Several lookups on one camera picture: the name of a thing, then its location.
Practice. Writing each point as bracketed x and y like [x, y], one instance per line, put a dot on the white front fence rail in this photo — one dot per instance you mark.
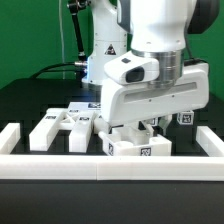
[66, 167]

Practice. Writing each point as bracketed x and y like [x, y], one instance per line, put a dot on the white tag sheet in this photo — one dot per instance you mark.
[84, 106]

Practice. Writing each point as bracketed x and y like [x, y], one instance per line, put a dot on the black camera stand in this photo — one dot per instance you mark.
[74, 7]

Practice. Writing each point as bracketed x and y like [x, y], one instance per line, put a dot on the white chair back frame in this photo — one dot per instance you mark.
[78, 122]

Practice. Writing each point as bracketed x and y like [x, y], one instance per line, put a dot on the tagged white cube left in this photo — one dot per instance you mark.
[153, 121]

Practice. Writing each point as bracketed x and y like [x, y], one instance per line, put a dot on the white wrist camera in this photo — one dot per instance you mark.
[129, 68]

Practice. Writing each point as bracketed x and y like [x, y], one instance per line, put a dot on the white chair seat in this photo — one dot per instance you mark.
[126, 141]

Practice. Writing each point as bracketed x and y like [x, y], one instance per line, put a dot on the tagged white cube right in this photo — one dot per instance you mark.
[185, 118]

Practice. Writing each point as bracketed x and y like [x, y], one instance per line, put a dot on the white left fence rail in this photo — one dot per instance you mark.
[9, 137]

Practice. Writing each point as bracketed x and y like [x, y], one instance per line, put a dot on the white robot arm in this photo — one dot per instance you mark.
[159, 29]

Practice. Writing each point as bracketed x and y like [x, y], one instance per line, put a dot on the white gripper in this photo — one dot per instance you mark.
[139, 102]

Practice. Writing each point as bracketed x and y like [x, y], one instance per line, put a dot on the white right fence rail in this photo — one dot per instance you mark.
[209, 142]

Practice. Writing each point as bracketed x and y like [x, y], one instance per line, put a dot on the white fence rail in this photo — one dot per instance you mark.
[9, 137]
[209, 142]
[66, 167]

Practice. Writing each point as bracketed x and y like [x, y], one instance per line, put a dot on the tagged white cube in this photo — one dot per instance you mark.
[153, 121]
[185, 118]

